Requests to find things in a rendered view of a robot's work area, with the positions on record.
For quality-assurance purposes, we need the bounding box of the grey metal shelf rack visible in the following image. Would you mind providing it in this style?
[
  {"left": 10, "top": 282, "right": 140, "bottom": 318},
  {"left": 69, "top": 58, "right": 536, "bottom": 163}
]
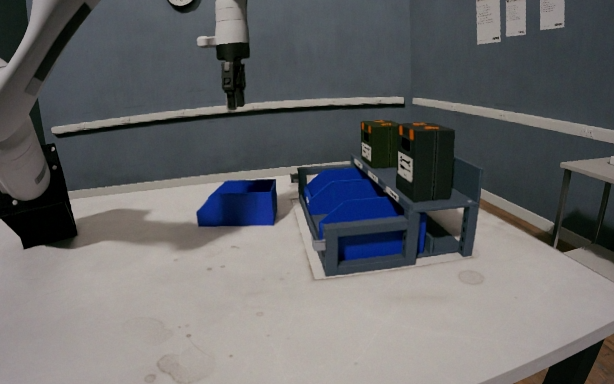
[{"left": 290, "top": 154, "right": 483, "bottom": 277}]

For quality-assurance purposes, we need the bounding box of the dark green tool case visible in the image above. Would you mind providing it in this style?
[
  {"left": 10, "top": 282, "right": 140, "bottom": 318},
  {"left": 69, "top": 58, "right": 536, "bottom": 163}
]
[{"left": 361, "top": 120, "right": 400, "bottom": 169}]

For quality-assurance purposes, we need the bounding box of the black tool case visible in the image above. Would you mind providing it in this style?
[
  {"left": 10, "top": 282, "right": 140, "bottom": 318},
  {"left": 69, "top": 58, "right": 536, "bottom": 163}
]
[{"left": 396, "top": 123, "right": 455, "bottom": 202}]

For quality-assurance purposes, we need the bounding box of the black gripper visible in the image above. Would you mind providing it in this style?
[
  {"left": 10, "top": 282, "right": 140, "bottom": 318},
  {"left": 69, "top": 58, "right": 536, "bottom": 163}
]
[{"left": 216, "top": 42, "right": 250, "bottom": 111}]

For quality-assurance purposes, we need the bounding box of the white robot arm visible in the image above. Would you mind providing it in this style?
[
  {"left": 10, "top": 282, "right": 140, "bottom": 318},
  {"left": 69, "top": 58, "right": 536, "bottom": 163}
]
[{"left": 0, "top": 0, "right": 249, "bottom": 201}]

